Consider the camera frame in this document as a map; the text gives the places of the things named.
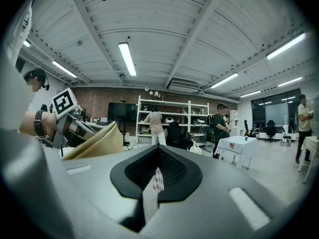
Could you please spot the white metal shelving rack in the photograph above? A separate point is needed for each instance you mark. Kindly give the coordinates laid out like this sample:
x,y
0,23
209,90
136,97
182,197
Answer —
x,y
174,113

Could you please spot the black office chair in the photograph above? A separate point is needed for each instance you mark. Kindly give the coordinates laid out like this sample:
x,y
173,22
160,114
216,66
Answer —
x,y
248,129
270,129
174,133

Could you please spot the black folding chair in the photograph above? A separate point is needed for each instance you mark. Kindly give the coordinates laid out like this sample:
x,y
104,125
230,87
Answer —
x,y
285,137

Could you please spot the large dark window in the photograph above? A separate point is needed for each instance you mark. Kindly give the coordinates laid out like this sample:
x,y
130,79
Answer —
x,y
276,108

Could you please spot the long ceiling light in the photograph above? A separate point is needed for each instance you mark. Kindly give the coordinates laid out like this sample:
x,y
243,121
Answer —
x,y
290,81
27,43
250,93
286,46
64,69
224,80
127,58

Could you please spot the plain white table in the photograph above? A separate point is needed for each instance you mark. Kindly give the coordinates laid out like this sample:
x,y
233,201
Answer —
x,y
311,146

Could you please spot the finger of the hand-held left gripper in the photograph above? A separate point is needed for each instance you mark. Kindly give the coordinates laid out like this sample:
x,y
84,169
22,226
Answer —
x,y
84,129

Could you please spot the white printed ceramic mug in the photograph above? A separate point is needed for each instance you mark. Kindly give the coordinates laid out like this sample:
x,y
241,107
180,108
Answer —
x,y
196,149

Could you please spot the person's white shirt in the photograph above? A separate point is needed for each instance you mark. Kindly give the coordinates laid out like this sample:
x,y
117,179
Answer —
x,y
18,26

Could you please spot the white tall cabinet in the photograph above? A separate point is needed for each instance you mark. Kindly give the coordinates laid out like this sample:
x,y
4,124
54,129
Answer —
x,y
234,122

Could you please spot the white cloth covered table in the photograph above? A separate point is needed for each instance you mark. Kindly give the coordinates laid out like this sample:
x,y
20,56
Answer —
x,y
236,147

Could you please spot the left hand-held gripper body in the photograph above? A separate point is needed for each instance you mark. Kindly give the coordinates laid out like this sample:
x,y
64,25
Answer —
x,y
63,103

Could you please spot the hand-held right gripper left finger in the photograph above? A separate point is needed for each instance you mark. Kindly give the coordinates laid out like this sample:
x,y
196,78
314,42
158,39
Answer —
x,y
99,178

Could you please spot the white office desk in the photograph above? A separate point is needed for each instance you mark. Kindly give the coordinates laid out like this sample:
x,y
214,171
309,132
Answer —
x,y
96,125

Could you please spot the white ceiling air conditioner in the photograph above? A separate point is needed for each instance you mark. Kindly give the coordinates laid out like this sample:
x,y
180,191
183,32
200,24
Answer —
x,y
183,84

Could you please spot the black wristwatch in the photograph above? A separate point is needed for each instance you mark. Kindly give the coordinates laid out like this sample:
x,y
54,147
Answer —
x,y
39,123

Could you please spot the red checkered cloth table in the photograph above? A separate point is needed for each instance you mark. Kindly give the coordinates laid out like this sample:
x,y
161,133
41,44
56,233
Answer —
x,y
149,200

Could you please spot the person's left forearm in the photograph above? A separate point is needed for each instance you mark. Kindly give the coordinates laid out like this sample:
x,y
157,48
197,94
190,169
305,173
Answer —
x,y
27,123

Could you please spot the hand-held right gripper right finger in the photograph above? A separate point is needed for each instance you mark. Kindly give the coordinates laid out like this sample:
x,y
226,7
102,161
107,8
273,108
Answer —
x,y
211,183

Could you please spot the black wall television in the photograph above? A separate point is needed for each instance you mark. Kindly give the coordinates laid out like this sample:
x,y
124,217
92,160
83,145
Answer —
x,y
122,112

